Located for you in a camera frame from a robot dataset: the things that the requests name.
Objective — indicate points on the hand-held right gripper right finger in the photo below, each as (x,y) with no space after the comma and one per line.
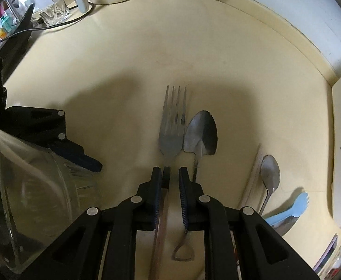
(183,201)

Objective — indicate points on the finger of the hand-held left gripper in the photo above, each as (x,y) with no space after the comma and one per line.
(42,122)

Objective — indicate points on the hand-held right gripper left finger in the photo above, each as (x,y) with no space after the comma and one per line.
(156,198)

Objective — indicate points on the shovel-shaped metal spoon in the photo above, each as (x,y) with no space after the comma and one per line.
(201,134)

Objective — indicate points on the beige chopstick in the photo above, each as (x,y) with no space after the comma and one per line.
(256,180)

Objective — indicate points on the clear glass container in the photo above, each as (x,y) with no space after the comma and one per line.
(42,198)

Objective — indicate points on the pale blue plastic spork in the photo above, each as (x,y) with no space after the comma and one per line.
(300,202)

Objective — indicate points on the clear drinking glass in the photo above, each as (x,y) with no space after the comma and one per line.
(48,17)
(62,10)

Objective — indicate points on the metal knife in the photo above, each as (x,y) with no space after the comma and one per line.
(285,226)

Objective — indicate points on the colourful packets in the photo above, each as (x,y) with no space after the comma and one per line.
(338,256)

